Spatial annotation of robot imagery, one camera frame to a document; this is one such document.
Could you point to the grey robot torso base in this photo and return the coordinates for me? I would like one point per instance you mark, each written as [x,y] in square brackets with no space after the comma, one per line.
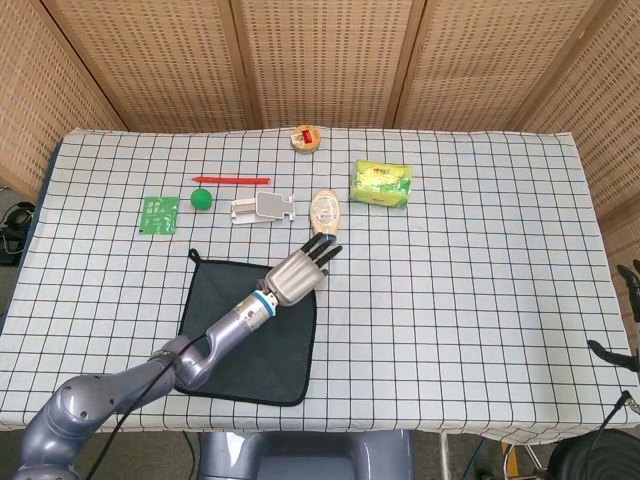
[305,455]

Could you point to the green sachet packet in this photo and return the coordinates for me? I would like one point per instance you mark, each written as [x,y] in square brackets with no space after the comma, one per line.
[160,215]

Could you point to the beige sauce squeeze bottle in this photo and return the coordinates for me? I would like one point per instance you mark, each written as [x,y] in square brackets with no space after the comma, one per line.
[326,212]

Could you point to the woven rattan folding screen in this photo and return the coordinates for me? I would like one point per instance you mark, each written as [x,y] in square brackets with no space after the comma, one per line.
[325,60]

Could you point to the green ball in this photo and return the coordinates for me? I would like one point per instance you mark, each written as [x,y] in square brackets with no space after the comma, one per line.
[202,199]

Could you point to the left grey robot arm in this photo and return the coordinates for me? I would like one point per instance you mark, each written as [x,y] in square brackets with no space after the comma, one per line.
[225,330]

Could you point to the white black checked tablecloth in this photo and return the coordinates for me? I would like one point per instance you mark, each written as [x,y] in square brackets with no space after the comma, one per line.
[450,300]

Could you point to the black and yellow cloth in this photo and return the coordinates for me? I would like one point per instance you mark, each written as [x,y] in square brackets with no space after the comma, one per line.
[280,360]

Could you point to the red stick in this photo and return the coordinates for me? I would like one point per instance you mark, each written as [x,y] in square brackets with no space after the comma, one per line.
[232,179]

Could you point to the black round stool seat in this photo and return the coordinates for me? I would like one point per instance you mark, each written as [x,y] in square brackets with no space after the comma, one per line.
[595,457]

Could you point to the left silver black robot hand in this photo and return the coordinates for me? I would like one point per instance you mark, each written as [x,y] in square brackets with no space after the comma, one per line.
[295,277]

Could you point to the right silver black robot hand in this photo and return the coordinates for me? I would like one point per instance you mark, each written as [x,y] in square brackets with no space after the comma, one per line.
[631,287]

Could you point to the green yellow tissue pack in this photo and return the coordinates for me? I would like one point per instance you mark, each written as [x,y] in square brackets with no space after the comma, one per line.
[382,182]

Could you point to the white folding phone stand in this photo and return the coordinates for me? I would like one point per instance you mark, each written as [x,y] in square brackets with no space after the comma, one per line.
[265,206]

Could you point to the black equipment on floor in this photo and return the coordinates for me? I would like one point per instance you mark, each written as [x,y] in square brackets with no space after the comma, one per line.
[15,225]

